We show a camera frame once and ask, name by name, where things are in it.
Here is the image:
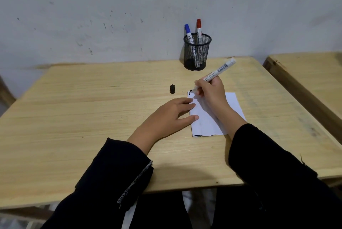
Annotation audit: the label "person's left hand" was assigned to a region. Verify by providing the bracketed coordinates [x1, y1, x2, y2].
[138, 98, 200, 144]

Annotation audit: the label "person's right hand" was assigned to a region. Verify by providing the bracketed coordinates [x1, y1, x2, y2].
[194, 75, 232, 117]

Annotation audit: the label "white paper sheet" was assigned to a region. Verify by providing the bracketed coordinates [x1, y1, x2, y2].
[188, 92, 247, 138]

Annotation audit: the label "white marker pen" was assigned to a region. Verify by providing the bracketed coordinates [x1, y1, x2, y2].
[189, 58, 237, 94]

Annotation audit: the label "person's right forearm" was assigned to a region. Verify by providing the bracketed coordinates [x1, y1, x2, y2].
[215, 107, 342, 229]

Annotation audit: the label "person's left forearm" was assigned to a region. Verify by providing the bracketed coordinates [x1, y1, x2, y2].
[40, 126, 161, 229]

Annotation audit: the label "black mesh pen holder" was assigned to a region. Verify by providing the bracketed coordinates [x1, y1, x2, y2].
[183, 33, 212, 71]

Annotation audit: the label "blue capped marker pen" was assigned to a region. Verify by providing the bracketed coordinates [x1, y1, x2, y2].
[184, 24, 201, 69]

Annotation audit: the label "red capped marker pen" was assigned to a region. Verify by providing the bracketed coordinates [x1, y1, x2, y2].
[196, 19, 204, 64]

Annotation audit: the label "person's black trousers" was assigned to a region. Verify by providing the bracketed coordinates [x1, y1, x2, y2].
[131, 187, 270, 229]

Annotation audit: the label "wooden table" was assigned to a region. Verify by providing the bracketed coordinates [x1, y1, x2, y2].
[263, 52, 342, 145]

